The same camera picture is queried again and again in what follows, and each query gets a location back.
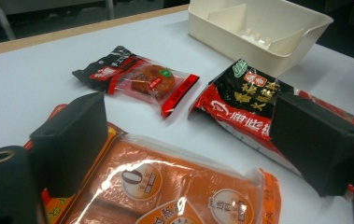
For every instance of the cream plastic divided storage box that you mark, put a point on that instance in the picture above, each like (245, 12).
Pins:
(227, 40)

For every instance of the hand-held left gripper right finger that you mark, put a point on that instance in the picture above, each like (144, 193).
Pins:
(314, 143)

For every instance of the large orange red food packet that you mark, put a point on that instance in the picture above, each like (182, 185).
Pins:
(171, 186)

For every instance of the red black sauce packet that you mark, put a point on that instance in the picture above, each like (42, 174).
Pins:
(243, 102)

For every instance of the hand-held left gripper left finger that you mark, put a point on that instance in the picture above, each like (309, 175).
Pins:
(72, 140)

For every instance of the small clear red black packet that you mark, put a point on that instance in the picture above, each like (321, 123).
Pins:
(152, 81)

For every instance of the grey metal stand leg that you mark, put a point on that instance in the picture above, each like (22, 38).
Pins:
(109, 8)
(3, 18)

